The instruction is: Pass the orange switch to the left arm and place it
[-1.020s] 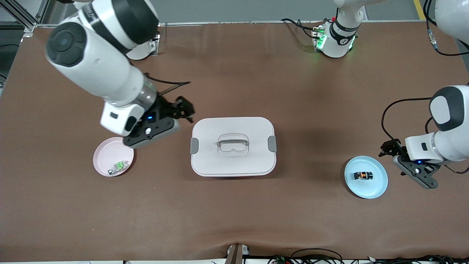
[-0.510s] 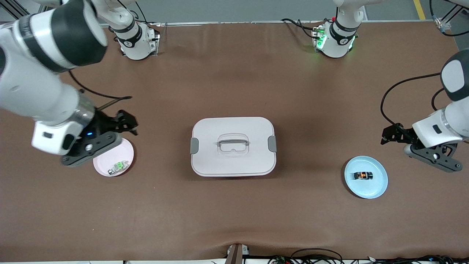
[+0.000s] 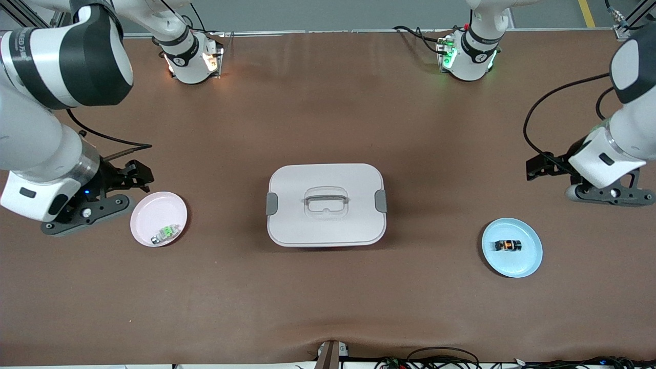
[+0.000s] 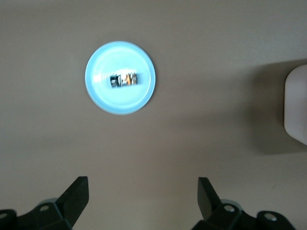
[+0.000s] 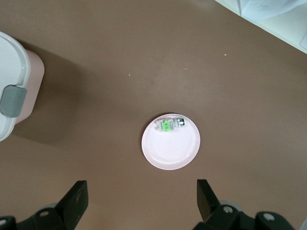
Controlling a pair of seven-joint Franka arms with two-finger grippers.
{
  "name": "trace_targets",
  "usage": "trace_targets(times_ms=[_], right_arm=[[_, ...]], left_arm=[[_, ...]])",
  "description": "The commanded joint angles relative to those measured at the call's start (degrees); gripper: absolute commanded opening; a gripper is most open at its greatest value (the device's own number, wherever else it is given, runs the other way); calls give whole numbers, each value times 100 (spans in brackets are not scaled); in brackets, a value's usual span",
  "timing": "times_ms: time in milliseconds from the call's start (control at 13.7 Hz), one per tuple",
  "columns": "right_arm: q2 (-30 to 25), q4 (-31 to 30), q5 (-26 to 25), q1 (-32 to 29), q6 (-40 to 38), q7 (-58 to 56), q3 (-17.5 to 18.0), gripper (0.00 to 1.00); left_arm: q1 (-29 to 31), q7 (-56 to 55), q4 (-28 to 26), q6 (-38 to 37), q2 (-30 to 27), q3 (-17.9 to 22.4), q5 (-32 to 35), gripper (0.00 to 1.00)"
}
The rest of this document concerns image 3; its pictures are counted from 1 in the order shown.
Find black cable bundle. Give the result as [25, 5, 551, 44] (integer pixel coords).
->
[374, 347, 656, 369]

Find black base cable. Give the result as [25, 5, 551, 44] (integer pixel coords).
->
[182, 4, 226, 36]
[393, 25, 454, 54]

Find green and silver switch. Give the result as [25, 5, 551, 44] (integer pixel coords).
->
[150, 223, 181, 245]

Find white lidded box grey latches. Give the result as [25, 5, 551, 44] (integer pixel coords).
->
[265, 163, 388, 248]

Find black right base cable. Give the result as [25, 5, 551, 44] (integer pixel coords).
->
[182, 4, 226, 36]

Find yellow floor tape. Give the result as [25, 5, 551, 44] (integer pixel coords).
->
[578, 0, 598, 29]

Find metal table edge rail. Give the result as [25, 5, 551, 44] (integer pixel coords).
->
[123, 28, 616, 39]

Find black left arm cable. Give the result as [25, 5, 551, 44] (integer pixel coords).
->
[523, 72, 616, 175]

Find pink round plate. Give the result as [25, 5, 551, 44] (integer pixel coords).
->
[130, 191, 188, 248]

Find light blue round plate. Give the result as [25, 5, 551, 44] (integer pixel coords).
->
[481, 217, 543, 279]

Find grey camera stand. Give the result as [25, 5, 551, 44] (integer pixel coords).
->
[317, 340, 350, 369]

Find black left base cable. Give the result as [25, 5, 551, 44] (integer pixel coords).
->
[393, 25, 454, 54]

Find brown table mat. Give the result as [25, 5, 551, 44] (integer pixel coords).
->
[0, 28, 656, 367]

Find aluminium frame post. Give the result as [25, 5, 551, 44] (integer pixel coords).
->
[614, 0, 656, 42]
[10, 0, 72, 29]

